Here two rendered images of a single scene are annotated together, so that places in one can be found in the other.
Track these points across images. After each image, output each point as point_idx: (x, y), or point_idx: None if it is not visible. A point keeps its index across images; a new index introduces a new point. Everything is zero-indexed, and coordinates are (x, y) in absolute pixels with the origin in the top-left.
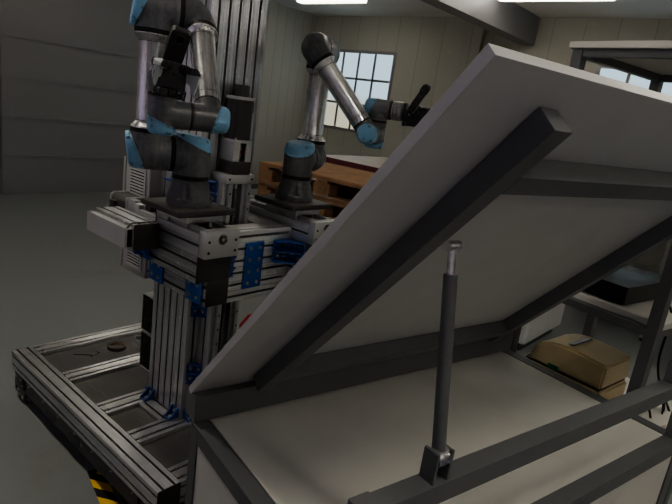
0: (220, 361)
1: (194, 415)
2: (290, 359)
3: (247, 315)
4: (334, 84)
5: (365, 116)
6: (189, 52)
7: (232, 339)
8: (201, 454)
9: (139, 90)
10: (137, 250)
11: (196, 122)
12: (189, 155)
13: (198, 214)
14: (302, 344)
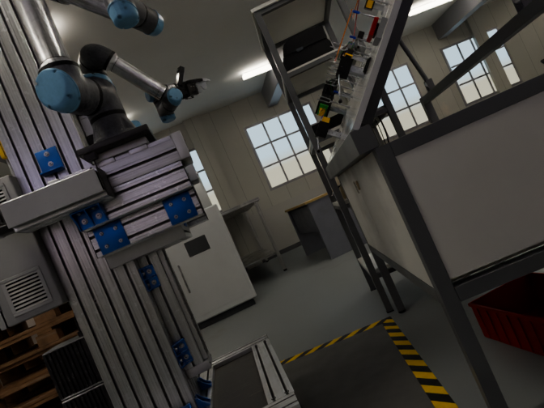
0: (383, 56)
1: (376, 139)
2: (389, 64)
3: (375, 17)
4: (132, 70)
5: (165, 86)
6: (7, 50)
7: (388, 23)
8: (405, 156)
9: (39, 29)
10: (109, 194)
11: (149, 12)
12: (109, 89)
13: (151, 132)
14: (394, 42)
